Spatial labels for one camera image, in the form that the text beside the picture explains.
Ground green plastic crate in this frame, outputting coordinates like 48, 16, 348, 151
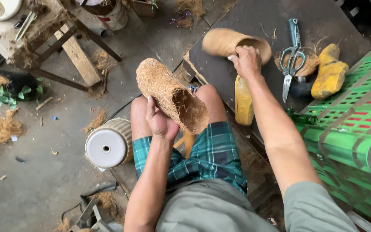
296, 38, 371, 230

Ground black cable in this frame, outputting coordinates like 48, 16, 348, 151
103, 93, 143, 124

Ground person's left hand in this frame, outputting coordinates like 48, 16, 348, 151
146, 96, 180, 142

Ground red white paint can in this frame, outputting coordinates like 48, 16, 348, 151
83, 0, 129, 31

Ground coconut fibre clump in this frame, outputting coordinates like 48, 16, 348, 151
274, 45, 321, 77

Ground tan ribbed plastic pot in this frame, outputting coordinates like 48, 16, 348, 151
202, 28, 272, 65

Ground dark work board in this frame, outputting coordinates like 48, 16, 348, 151
183, 0, 371, 113

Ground loose coconut fibre pile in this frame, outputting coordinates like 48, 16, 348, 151
0, 108, 25, 158

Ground yellow stained brush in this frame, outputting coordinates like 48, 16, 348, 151
234, 75, 254, 126

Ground grey handled scissors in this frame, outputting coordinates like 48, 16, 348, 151
280, 18, 306, 104

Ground wooden workbench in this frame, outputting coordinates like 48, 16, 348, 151
0, 0, 123, 92

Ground white ribbed plastic pot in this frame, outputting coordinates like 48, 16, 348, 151
85, 118, 134, 169

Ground metal tool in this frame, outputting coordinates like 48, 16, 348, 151
61, 180, 125, 232

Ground person's right hand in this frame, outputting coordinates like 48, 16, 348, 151
227, 45, 263, 81

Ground grey shirt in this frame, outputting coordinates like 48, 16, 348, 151
155, 178, 360, 232

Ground wooden stool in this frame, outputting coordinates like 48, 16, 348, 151
173, 130, 197, 159

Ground green leafy plant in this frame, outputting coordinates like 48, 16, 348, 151
0, 77, 46, 110

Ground coconut fibre pot liner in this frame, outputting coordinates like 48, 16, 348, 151
136, 58, 210, 135

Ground white bucket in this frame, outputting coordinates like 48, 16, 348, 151
0, 0, 23, 22

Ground green glass bottle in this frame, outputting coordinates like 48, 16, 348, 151
285, 108, 319, 126

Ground plaid teal shorts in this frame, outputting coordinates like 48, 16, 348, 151
132, 121, 248, 196

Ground yellow stained glue bottle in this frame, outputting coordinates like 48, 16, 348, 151
311, 43, 350, 100

